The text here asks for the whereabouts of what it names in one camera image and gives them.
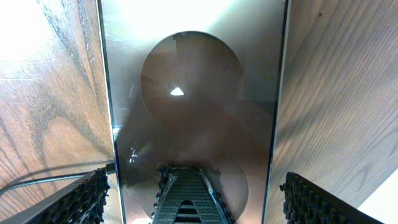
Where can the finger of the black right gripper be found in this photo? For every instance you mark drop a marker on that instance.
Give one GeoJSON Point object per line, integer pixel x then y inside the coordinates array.
{"type": "Point", "coordinates": [186, 195]}

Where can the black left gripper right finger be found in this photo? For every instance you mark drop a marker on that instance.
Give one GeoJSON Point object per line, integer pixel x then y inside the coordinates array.
{"type": "Point", "coordinates": [307, 203]}

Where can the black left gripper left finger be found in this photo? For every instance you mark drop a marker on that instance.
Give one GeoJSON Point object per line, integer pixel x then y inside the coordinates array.
{"type": "Point", "coordinates": [81, 202]}

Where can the Galaxy smartphone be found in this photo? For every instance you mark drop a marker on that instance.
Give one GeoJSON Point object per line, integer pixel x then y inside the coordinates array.
{"type": "Point", "coordinates": [194, 83]}

